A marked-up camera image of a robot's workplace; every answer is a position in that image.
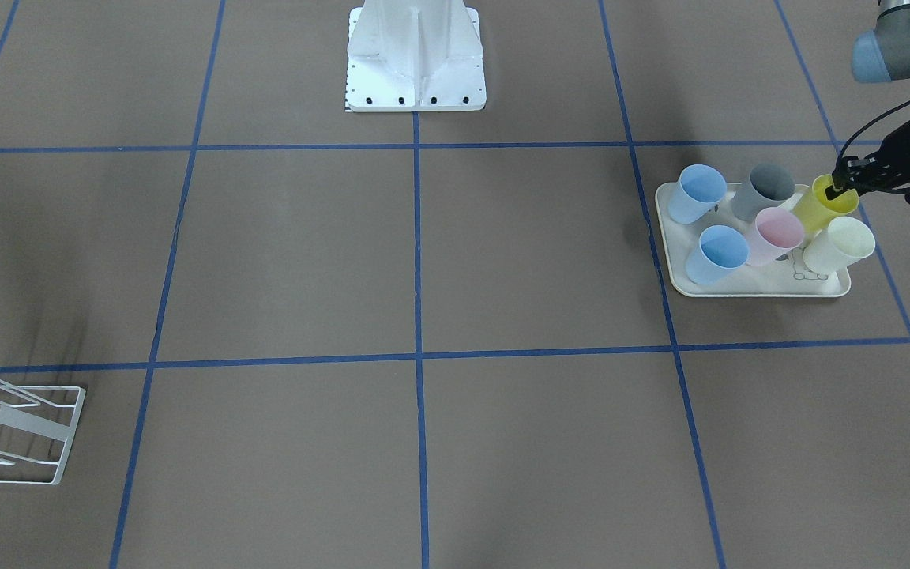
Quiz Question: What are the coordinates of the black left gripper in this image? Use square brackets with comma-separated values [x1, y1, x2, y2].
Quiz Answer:
[825, 126, 910, 205]

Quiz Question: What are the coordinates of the yellow plastic cup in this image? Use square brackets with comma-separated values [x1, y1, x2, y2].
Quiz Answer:
[792, 174, 859, 236]

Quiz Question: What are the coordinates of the grey plastic cup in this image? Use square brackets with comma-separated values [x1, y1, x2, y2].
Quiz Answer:
[730, 163, 795, 222]

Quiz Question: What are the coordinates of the pale green plastic cup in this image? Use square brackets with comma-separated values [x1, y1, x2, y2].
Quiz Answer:
[804, 217, 875, 275]

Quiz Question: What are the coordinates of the pink plastic cup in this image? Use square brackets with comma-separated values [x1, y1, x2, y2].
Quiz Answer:
[743, 208, 806, 266]

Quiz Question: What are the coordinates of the blue cup front row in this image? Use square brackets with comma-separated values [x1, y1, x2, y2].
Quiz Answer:
[685, 224, 749, 285]

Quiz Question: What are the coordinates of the blue cup near rack side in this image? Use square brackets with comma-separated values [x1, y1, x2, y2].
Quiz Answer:
[667, 164, 728, 224]

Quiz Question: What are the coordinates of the cream plastic tray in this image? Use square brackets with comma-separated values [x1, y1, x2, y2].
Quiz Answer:
[655, 183, 852, 299]

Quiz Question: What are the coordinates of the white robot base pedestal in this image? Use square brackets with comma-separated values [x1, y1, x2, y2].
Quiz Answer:
[344, 1, 487, 113]

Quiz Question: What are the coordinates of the white wire cup rack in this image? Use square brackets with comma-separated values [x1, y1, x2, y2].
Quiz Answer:
[0, 378, 88, 486]

